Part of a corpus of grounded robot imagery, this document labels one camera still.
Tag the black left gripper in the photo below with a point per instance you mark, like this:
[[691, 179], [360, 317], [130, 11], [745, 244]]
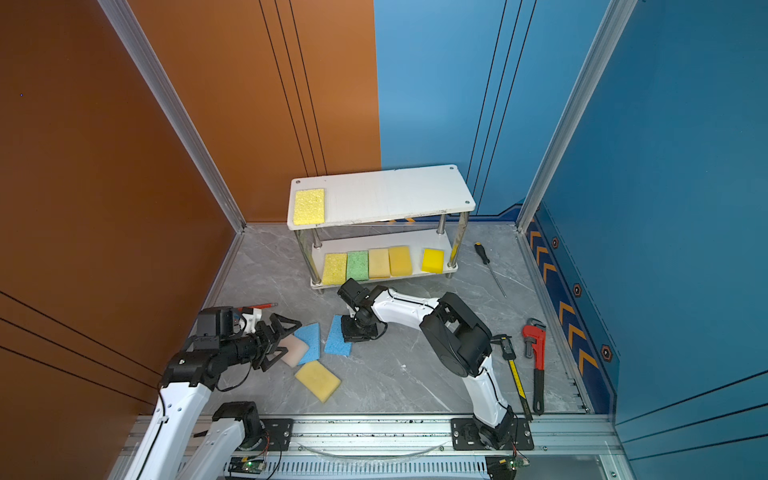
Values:
[[265, 344]]

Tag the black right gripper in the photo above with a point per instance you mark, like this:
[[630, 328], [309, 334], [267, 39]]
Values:
[[357, 325]]

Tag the yellow green textured sponge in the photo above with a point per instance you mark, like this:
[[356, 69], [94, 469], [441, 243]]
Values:
[[334, 269]]

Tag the pale yellow orange sponge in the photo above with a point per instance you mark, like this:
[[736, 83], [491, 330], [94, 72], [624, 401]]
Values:
[[379, 263]]

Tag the yellow foam sponge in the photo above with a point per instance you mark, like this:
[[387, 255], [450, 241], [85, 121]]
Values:
[[400, 261]]

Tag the small bright yellow sponge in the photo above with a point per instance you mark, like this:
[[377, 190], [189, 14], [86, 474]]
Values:
[[433, 261]]

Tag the large yellow textured sponge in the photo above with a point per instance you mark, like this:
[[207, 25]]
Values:
[[309, 207]]

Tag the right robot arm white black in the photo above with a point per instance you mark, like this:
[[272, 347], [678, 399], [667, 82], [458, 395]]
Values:
[[460, 340]]

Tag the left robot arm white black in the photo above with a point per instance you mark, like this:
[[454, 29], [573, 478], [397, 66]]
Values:
[[236, 427]]

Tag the white two-tier shelf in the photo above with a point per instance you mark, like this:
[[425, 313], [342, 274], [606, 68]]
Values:
[[434, 202]]

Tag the blue textured sponge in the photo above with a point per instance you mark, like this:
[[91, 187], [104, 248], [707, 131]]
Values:
[[335, 343]]

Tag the pink beige sponge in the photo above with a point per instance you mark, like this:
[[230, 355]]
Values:
[[295, 348]]

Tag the light blue sponge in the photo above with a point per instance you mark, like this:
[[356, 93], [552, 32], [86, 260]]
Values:
[[310, 335]]

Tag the dark yellow sponge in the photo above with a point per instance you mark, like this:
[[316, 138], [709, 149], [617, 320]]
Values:
[[320, 381]]

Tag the green circuit board left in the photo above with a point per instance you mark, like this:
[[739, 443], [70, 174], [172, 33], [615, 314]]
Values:
[[246, 465]]

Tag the green circuit board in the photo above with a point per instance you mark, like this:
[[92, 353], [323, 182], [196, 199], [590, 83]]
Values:
[[510, 465], [246, 465]]

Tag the black yellow screwdriver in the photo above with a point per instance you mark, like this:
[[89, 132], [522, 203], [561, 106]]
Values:
[[481, 252]]

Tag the yellow black tape measure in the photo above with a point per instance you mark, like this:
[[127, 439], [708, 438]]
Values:
[[509, 355]]

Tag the red pipe wrench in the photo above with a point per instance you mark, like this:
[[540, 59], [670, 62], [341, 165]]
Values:
[[534, 336]]

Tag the green circuit board right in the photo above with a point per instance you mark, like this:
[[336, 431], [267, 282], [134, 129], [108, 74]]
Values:
[[510, 465]]

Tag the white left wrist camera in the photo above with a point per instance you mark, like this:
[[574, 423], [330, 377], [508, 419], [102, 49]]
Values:
[[248, 319]]

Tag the red handled small tool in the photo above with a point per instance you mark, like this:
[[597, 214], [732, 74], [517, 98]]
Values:
[[262, 306]]

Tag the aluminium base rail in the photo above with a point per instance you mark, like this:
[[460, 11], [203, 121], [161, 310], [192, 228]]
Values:
[[435, 446]]

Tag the aluminium corner post left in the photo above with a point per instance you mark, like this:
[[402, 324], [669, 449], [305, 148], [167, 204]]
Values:
[[126, 25]]

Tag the aluminium corner post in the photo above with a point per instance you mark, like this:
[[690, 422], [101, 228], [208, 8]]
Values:
[[600, 52], [126, 25]]

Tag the aluminium corner post right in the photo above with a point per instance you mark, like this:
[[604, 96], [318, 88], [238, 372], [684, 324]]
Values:
[[600, 52]]

